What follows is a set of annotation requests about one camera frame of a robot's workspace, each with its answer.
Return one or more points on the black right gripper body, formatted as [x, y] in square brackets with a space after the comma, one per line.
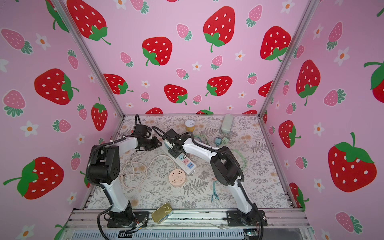
[172, 151]

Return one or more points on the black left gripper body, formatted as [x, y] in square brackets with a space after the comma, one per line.
[150, 144]

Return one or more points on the teal charger plug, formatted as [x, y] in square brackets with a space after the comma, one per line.
[217, 141]

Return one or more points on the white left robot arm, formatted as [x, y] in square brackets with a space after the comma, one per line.
[103, 171]

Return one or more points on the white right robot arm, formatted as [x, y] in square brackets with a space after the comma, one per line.
[226, 169]

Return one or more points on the yellow labelled food can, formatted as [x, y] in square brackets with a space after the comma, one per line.
[190, 125]

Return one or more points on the white multicolour power strip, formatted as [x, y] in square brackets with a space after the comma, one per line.
[181, 159]

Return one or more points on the round pink power socket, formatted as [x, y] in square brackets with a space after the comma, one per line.
[177, 178]

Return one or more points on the pale green glasses case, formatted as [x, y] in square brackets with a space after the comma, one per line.
[227, 123]

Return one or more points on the gold sardine tin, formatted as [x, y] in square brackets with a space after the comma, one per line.
[162, 213]

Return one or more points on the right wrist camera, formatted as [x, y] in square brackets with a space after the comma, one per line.
[169, 136]

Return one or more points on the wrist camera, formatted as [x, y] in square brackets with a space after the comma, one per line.
[169, 136]
[141, 130]

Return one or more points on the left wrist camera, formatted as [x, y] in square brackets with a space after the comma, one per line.
[141, 130]

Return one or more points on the silver aluminium corner post left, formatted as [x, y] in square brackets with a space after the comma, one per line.
[78, 38]

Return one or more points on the silver aluminium corner post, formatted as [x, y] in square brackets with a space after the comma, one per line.
[296, 38]
[78, 38]

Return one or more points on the silver aluminium corner post right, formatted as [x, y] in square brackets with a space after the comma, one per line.
[296, 38]

